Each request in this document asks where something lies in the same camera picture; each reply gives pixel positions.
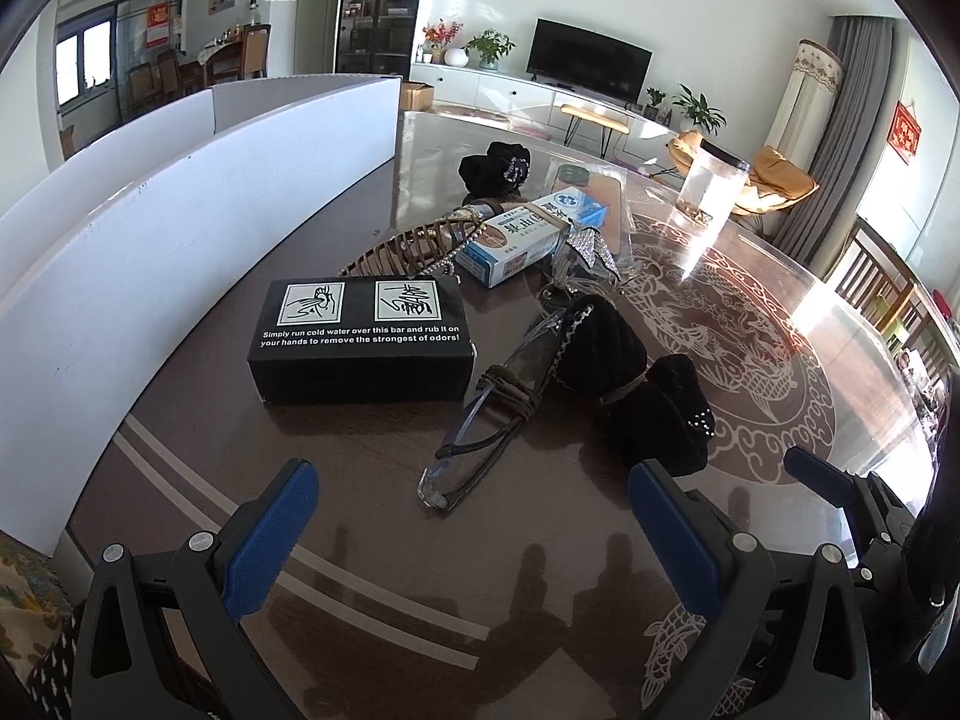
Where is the black soap bar box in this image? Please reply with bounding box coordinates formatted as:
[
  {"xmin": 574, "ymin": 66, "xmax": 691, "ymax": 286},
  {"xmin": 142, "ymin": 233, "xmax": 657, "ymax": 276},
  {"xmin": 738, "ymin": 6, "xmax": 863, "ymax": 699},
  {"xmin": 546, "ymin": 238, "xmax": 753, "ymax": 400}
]
[{"xmin": 247, "ymin": 277, "xmax": 475, "ymax": 406}]

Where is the rhinestone bow hair claw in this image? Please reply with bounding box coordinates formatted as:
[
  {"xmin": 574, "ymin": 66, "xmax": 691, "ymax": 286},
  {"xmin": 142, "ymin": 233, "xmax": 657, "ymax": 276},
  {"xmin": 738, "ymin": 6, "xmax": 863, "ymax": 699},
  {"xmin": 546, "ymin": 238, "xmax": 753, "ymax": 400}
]
[{"xmin": 547, "ymin": 226, "xmax": 640, "ymax": 301}]

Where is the orange phone case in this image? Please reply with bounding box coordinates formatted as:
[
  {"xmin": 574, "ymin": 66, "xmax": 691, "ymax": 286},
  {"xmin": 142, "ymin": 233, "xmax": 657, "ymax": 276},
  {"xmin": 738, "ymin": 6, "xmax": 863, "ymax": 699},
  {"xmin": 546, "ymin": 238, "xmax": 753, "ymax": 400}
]
[{"xmin": 545, "ymin": 161, "xmax": 630, "ymax": 259}]

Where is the blue white ointment box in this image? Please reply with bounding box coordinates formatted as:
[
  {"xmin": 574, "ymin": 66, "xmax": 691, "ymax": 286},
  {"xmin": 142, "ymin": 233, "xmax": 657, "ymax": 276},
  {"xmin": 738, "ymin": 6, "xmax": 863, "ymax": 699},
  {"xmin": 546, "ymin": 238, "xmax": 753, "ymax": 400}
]
[{"xmin": 455, "ymin": 188, "xmax": 607, "ymax": 288}]

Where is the black scrunchie with beads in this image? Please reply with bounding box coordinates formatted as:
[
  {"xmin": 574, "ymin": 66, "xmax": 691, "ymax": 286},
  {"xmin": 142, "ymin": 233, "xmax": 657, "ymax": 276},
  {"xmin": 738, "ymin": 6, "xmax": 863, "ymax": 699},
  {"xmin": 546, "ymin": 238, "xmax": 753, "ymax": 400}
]
[{"xmin": 459, "ymin": 142, "xmax": 532, "ymax": 200}]

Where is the brown spray bottle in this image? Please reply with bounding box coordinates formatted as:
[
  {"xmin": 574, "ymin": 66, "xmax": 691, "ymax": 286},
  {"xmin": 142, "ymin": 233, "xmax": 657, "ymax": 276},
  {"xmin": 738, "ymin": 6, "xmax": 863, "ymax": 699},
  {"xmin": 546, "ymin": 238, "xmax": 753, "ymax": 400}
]
[{"xmin": 462, "ymin": 195, "xmax": 524, "ymax": 221}]

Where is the white cardboard sorting box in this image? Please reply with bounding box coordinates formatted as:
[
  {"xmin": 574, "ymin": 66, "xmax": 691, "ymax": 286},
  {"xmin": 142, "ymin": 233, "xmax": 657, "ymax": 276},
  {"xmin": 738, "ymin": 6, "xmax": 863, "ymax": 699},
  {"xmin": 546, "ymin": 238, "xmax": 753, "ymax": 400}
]
[{"xmin": 2, "ymin": 75, "xmax": 400, "ymax": 554}]

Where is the floral cushion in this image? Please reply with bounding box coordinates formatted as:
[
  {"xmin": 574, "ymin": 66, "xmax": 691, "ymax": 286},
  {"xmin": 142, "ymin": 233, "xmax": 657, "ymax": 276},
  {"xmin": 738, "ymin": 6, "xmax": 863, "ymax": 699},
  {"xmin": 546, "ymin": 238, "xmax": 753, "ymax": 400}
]
[{"xmin": 0, "ymin": 533, "xmax": 83, "ymax": 718}]

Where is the wooden dining chair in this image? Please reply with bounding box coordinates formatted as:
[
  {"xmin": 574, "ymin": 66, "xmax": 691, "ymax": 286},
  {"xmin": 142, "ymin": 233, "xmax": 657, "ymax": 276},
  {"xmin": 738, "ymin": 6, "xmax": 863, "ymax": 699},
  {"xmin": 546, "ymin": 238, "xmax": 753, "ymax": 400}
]
[{"xmin": 827, "ymin": 218, "xmax": 958, "ymax": 372}]

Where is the grey curtain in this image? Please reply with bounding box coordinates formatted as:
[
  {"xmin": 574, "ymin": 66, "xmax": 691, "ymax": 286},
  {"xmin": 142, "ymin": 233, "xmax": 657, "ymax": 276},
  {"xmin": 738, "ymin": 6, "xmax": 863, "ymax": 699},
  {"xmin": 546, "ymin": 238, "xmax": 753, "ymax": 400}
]
[{"xmin": 773, "ymin": 16, "xmax": 896, "ymax": 277}]

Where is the orange lounge chair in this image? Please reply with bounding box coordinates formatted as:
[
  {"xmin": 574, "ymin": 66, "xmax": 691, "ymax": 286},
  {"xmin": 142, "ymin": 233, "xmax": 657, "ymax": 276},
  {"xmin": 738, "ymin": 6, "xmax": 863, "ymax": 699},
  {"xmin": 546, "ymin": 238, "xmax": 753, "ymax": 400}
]
[{"xmin": 667, "ymin": 130, "xmax": 818, "ymax": 216}]

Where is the white floor air conditioner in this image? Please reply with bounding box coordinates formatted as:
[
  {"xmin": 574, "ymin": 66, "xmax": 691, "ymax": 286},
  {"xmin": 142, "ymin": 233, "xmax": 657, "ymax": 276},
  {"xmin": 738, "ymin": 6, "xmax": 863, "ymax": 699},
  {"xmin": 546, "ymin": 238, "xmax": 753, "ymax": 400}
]
[{"xmin": 766, "ymin": 39, "xmax": 844, "ymax": 171}]

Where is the leafy floor plant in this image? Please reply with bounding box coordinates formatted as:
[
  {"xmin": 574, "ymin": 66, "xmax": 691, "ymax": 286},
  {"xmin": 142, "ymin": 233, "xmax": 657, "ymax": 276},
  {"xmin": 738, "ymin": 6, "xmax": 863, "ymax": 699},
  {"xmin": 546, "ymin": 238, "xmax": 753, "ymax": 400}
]
[{"xmin": 672, "ymin": 83, "xmax": 727, "ymax": 135}]

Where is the white tv cabinet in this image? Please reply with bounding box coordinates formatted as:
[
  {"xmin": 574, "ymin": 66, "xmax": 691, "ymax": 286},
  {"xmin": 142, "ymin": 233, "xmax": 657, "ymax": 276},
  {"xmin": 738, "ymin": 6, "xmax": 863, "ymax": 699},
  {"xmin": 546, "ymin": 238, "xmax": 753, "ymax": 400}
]
[{"xmin": 409, "ymin": 64, "xmax": 675, "ymax": 140}]

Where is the wooden side table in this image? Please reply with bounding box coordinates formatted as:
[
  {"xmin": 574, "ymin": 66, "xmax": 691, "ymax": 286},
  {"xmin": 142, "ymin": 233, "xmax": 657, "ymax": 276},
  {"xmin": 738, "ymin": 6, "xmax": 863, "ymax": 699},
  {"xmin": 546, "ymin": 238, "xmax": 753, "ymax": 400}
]
[{"xmin": 560, "ymin": 104, "xmax": 630, "ymax": 160}]

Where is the pearl gold hair claw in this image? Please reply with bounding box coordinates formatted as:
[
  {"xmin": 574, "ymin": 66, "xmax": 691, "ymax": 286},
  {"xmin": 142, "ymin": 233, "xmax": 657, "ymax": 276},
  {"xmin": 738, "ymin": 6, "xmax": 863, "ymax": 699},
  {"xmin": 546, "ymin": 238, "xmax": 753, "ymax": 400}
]
[{"xmin": 340, "ymin": 208, "xmax": 485, "ymax": 278}]

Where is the black flat television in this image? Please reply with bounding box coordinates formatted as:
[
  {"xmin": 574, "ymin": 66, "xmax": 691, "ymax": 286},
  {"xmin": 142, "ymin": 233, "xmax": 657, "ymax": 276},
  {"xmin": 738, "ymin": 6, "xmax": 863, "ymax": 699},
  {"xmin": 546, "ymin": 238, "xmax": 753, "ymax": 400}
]
[{"xmin": 527, "ymin": 18, "xmax": 652, "ymax": 103}]

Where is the green potted plant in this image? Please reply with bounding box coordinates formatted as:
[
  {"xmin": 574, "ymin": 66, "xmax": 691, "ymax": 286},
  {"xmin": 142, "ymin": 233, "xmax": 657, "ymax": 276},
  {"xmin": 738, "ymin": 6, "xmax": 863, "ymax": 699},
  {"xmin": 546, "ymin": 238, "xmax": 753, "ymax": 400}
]
[{"xmin": 466, "ymin": 29, "xmax": 516, "ymax": 70}]

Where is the cardboard shipping box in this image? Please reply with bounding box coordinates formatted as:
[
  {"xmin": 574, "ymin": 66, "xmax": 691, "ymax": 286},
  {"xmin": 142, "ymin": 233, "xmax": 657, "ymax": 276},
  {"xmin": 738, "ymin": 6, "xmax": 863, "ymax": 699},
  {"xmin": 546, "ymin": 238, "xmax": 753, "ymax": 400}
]
[{"xmin": 400, "ymin": 82, "xmax": 434, "ymax": 112}]

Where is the red flower vase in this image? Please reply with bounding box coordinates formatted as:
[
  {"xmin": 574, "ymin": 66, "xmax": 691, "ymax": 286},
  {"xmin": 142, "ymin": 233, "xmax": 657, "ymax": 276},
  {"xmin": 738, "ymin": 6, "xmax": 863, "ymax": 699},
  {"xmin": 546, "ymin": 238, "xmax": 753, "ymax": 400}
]
[{"xmin": 423, "ymin": 18, "xmax": 464, "ymax": 64}]

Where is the dark glass display cabinet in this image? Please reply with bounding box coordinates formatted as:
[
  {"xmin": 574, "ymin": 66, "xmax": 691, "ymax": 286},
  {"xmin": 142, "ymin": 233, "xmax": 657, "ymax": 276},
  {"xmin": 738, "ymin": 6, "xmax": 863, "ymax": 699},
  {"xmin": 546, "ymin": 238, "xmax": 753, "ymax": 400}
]
[{"xmin": 335, "ymin": 0, "xmax": 420, "ymax": 76}]

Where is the red wall hanging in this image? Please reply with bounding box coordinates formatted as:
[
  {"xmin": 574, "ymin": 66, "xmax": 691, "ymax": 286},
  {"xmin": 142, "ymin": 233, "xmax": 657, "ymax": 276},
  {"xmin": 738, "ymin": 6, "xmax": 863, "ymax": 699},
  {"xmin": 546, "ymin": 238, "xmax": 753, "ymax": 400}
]
[{"xmin": 887, "ymin": 101, "xmax": 921, "ymax": 164}]

